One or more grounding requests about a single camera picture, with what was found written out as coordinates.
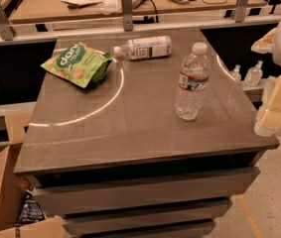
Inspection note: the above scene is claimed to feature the white labelled bottle lying down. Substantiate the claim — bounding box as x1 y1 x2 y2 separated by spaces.
114 36 172 60

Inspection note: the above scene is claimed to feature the black cable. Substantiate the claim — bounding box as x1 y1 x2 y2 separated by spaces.
141 0 160 24

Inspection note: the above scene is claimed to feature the wooden desk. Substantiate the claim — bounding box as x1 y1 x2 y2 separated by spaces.
9 0 273 26

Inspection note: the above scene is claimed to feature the small sanitizer bottle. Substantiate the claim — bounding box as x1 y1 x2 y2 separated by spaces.
244 60 263 86
230 64 241 82

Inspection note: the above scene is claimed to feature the small sanitizer bottle left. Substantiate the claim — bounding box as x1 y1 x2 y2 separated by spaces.
230 64 241 82

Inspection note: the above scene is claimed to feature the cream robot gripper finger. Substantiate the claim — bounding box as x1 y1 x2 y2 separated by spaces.
254 75 281 137

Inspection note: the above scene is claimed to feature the grey metal rail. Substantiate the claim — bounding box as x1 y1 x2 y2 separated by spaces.
0 14 281 48

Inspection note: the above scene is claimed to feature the small sanitizer bottle right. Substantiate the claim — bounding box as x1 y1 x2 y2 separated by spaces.
244 60 263 86

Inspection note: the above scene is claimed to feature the dark blue snack bag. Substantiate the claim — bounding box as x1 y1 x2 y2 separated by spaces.
17 190 46 225

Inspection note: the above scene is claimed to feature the cardboard box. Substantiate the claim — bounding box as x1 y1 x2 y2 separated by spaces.
0 111 70 238

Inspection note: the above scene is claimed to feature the grey drawer cabinet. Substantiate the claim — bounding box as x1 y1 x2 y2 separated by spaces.
15 29 278 238

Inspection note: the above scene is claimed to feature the green snack bag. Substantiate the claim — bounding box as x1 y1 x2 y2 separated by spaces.
42 42 112 88

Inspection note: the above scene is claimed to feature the metal rail bracket right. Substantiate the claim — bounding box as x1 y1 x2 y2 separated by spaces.
232 0 248 23

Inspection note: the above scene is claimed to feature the clear plastic water bottle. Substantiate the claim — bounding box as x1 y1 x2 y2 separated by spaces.
175 42 211 121

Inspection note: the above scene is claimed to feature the metal rail bracket middle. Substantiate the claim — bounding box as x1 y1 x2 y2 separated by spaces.
121 0 133 32

